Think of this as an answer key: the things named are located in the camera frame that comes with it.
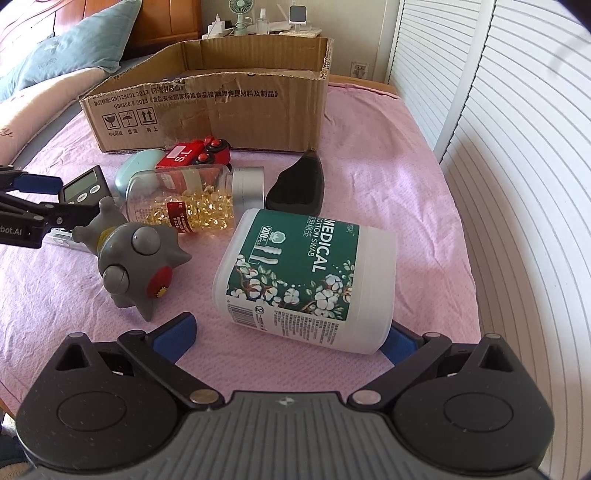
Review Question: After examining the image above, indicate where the brown cardboard box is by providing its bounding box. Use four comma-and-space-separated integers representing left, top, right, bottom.
79, 36, 334, 154

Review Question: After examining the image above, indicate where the white power strip with chargers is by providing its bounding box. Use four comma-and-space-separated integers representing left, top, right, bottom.
203, 14, 237, 40

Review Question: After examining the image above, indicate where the white louvered door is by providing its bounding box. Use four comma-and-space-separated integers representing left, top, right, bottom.
387, 0, 497, 153
433, 0, 591, 480

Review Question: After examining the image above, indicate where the white box dark label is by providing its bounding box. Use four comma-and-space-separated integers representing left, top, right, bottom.
212, 209, 399, 355

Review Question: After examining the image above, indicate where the small green desk fan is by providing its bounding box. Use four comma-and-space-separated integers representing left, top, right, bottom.
226, 0, 253, 36

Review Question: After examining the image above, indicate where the red toy train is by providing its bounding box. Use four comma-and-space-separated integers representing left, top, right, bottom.
154, 135, 234, 169

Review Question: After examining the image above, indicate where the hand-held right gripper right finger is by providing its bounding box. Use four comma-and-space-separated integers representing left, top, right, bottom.
348, 320, 514, 411

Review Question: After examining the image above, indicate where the blue pillow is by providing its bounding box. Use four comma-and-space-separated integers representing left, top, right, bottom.
0, 0, 142, 100

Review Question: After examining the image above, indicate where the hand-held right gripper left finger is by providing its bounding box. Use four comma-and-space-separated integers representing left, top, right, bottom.
55, 312, 221, 409

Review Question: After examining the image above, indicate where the beige pillow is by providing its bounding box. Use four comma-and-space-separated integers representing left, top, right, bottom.
0, 67, 110, 154

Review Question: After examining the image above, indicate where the small clear plastic box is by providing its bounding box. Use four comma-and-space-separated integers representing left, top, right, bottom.
45, 226, 100, 253

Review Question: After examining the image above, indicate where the black digital timer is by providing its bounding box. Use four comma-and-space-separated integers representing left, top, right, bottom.
60, 166, 114, 206

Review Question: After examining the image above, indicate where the glass bottle of yellow capsules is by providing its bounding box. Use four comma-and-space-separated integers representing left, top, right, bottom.
126, 165, 267, 235

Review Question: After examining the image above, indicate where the grey spiky toy figure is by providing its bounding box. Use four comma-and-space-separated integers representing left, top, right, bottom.
71, 196, 193, 322

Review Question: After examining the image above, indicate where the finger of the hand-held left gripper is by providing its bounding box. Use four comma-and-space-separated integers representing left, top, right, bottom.
0, 165, 65, 195
0, 191, 100, 232

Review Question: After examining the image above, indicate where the mint green earbud case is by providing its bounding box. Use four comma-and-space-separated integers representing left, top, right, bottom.
114, 148, 168, 197

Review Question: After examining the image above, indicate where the white gadget on stand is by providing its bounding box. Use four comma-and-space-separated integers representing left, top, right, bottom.
288, 4, 308, 33

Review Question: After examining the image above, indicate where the wooden headboard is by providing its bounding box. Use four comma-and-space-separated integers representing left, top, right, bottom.
52, 0, 204, 61

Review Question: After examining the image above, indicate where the black oval brush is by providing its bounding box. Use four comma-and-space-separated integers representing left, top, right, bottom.
264, 148, 325, 212

